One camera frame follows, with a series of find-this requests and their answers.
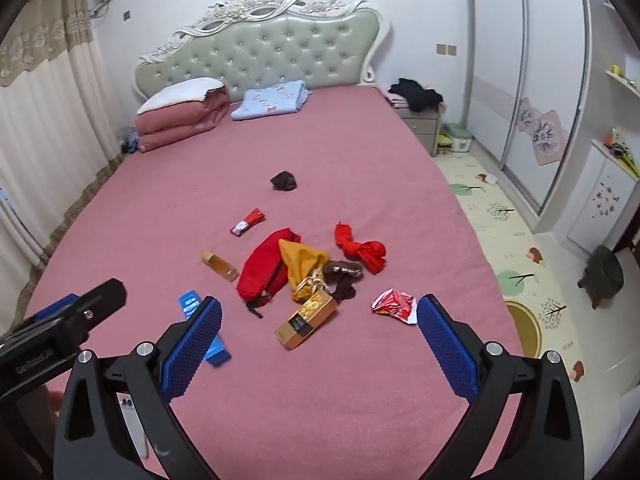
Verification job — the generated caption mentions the white sliding wardrobe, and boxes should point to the white sliding wardrobe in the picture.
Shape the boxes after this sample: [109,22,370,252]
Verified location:
[465,0,591,216]

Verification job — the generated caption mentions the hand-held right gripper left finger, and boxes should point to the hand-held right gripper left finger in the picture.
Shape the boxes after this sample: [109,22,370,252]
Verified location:
[52,296,224,480]

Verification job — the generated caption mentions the small dark sock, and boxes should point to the small dark sock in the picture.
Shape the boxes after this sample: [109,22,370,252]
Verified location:
[270,171,298,193]

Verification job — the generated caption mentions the folded light blue blanket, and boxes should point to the folded light blue blanket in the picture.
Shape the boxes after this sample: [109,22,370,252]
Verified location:
[231,80,312,121]

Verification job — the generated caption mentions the white smartphone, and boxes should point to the white smartphone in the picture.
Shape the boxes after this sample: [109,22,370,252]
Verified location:
[117,392,151,461]

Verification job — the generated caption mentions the colourful toys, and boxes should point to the colourful toys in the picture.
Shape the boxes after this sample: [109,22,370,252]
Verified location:
[602,129,640,178]

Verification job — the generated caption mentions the green tufted headboard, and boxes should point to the green tufted headboard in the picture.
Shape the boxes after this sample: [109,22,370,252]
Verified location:
[134,0,391,106]

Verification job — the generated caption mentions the amber glass bottle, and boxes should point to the amber glass bottle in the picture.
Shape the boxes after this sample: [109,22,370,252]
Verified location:
[201,251,240,282]

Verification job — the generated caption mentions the cartoon play mat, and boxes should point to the cartoon play mat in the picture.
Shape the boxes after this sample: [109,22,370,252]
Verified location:
[435,152,640,411]

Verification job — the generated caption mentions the red cloth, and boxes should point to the red cloth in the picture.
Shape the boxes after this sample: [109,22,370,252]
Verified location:
[335,221,387,276]

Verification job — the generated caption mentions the beige curtain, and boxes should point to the beige curtain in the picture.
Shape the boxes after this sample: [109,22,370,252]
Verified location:
[0,0,126,321]

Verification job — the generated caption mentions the dark brown knit sock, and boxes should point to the dark brown knit sock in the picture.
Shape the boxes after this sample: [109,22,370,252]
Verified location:
[327,277,357,303]

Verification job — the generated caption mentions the grey nightstand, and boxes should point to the grey nightstand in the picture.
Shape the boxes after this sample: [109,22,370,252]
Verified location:
[400,107,443,153]

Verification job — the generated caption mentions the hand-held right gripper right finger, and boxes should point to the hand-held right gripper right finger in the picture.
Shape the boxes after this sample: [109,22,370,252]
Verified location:
[416,294,586,480]

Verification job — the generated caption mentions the white wall shelf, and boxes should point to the white wall shelf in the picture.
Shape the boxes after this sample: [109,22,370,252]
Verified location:
[606,64,640,97]

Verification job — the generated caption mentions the gold box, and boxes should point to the gold box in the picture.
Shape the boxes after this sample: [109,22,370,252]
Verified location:
[274,292,337,351]

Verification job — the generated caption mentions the black clothes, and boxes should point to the black clothes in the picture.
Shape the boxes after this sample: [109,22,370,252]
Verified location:
[387,78,445,112]

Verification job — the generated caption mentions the white floral cabinet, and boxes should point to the white floral cabinet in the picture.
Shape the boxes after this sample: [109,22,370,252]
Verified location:
[567,139,640,251]

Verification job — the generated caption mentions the green storage box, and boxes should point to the green storage box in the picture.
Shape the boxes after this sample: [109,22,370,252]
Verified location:
[440,122,473,156]

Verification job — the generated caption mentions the dark green stool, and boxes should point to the dark green stool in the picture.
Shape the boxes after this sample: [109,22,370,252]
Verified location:
[577,246,626,309]

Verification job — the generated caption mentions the red zipper pouch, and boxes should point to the red zipper pouch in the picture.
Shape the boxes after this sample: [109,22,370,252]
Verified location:
[236,228,302,318]

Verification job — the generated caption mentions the red white wrapper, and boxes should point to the red white wrapper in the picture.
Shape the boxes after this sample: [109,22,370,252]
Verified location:
[371,288,418,323]

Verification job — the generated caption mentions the red snack wrapper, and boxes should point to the red snack wrapper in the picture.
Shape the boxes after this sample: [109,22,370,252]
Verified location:
[230,208,267,237]

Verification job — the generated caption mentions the folded pink quilt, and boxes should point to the folded pink quilt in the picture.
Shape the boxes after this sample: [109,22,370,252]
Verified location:
[136,78,231,153]

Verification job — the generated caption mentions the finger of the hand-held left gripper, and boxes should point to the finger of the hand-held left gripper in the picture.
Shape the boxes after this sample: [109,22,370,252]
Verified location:
[20,278,127,348]
[34,293,82,322]

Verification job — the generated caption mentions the yellow cloth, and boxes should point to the yellow cloth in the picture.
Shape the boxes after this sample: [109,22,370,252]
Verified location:
[278,238,332,303]

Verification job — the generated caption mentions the blue box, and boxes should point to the blue box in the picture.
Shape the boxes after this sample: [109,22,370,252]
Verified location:
[177,290,232,368]

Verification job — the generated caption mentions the brown knit hat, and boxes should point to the brown knit hat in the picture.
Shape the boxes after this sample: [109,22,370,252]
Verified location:
[322,260,364,281]

